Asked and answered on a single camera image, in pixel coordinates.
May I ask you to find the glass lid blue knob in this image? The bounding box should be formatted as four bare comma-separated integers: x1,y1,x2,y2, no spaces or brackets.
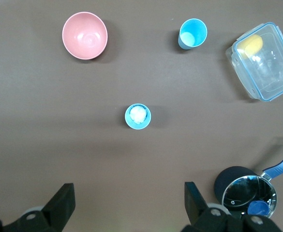
222,175,277,218

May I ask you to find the pink bowl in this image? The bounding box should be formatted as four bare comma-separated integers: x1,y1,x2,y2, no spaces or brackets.
61,11,108,60

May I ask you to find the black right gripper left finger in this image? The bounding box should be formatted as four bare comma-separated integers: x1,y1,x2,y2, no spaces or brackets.
0,183,76,232

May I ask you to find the white paper ball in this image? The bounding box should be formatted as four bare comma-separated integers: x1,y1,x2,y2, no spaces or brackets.
129,105,149,125

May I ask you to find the brown table cloth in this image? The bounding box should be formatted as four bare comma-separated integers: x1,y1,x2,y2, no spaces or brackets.
0,0,283,232

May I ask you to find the black saucepan blue handle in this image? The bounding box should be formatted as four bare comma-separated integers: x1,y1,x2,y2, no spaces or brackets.
213,146,283,219

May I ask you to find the yellow round sponge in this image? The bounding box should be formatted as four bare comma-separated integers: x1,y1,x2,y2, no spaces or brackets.
237,34,264,58

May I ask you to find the clear plastic lidded container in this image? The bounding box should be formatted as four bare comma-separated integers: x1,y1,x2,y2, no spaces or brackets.
225,22,283,102

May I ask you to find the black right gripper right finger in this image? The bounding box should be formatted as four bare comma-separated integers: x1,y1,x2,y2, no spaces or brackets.
182,182,281,232

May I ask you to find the light blue plastic cup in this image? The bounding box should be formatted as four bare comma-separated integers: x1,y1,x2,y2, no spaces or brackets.
178,18,208,50
124,103,152,130

